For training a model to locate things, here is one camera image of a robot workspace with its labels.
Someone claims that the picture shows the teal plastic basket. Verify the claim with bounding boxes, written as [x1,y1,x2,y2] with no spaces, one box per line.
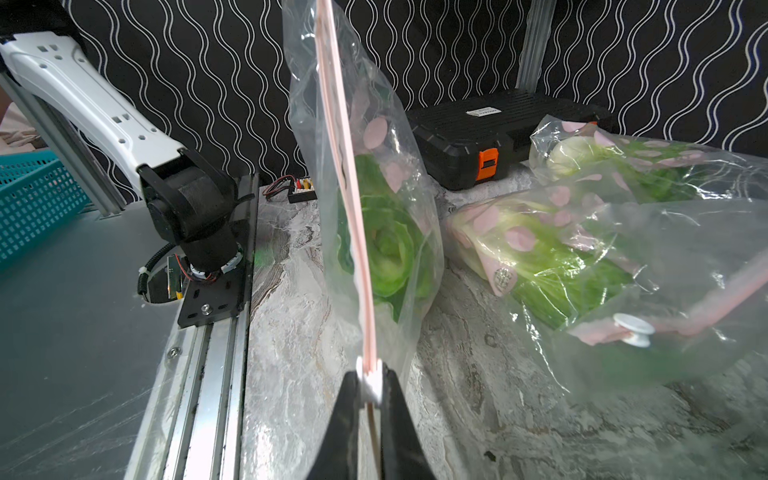
[1,149,90,268]

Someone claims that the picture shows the zip-top bag with cabbage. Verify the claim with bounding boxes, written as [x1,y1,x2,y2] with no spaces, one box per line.
[283,1,444,383]
[529,116,767,202]
[445,195,767,397]

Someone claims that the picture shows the small connector board with wires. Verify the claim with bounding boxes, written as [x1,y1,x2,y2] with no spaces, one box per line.
[262,175,317,204]

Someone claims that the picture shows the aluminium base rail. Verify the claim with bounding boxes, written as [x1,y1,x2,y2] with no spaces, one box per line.
[125,176,259,479]

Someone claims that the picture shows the black tool case orange latches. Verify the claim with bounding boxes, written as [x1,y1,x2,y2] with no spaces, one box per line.
[406,89,617,191]

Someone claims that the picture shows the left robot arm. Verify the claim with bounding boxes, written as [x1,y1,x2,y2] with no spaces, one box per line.
[1,31,251,328]

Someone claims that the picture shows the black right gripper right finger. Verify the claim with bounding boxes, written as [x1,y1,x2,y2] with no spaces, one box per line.
[379,365,436,480]

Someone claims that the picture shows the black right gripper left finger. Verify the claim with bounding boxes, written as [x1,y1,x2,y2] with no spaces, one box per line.
[306,371,362,480]

